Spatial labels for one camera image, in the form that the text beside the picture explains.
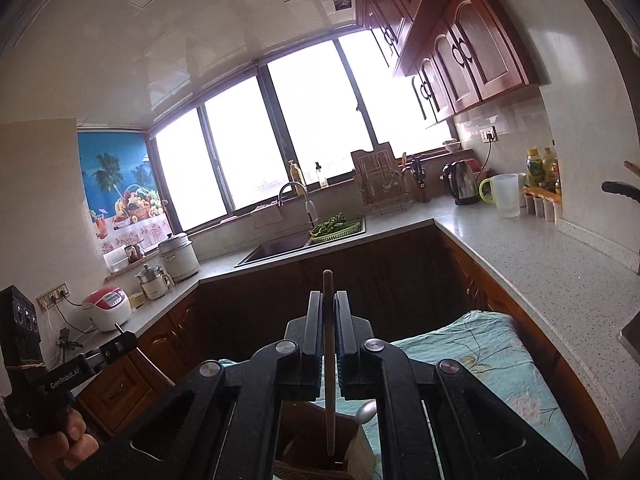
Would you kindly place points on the small white blender pot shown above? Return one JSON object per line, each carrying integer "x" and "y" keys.
{"x": 154, "y": 281}

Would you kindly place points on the upper wooden cabinets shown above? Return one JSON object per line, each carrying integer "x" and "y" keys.
{"x": 459, "y": 53}

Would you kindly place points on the yellow oil bottle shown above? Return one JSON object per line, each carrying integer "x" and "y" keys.
{"x": 535, "y": 168}

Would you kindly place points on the spice jar rack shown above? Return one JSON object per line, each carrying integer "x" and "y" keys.
{"x": 543, "y": 203}

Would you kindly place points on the yellow dish soap bottle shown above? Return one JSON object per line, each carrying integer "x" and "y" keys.
{"x": 298, "y": 178}

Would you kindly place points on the steel electric kettle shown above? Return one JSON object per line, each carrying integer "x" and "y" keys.
{"x": 460, "y": 181}

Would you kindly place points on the wall power socket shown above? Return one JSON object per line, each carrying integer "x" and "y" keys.
{"x": 52, "y": 297}

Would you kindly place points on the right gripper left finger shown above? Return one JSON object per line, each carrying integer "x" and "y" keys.
{"x": 287, "y": 370}

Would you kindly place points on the white round cooker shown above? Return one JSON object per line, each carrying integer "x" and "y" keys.
{"x": 178, "y": 257}

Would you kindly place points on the knife block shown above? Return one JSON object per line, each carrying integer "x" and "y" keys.
{"x": 419, "y": 192}

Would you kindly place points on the fruit beach poster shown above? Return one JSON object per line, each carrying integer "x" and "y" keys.
{"x": 124, "y": 204}

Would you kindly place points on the floral teal tablecloth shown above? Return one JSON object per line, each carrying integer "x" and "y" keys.
{"x": 491, "y": 414}

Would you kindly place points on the kitchen faucet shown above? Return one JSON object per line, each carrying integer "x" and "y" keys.
{"x": 309, "y": 206}

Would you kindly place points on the small black phone tripod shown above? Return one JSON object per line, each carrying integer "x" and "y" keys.
{"x": 66, "y": 344}

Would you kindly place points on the black wok with lid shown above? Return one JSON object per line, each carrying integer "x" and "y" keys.
{"x": 623, "y": 188}

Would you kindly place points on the kitchen sink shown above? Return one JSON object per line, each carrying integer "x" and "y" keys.
{"x": 273, "y": 248}

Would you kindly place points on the green vegetables in basket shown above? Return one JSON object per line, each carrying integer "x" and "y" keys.
{"x": 334, "y": 224}

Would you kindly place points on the wooden dish rack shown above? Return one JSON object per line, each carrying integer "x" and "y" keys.
{"x": 379, "y": 180}

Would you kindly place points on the wooden utensil holder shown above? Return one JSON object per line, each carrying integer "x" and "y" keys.
{"x": 302, "y": 452}

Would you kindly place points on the person's left hand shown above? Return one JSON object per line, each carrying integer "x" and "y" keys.
{"x": 68, "y": 448}

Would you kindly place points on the white red rice cooker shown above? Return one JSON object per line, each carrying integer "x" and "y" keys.
{"x": 107, "y": 307}

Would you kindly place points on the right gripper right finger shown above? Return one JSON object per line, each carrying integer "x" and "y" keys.
{"x": 369, "y": 368}

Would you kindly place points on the long steel spoon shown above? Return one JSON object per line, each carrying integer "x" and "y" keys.
{"x": 366, "y": 412}

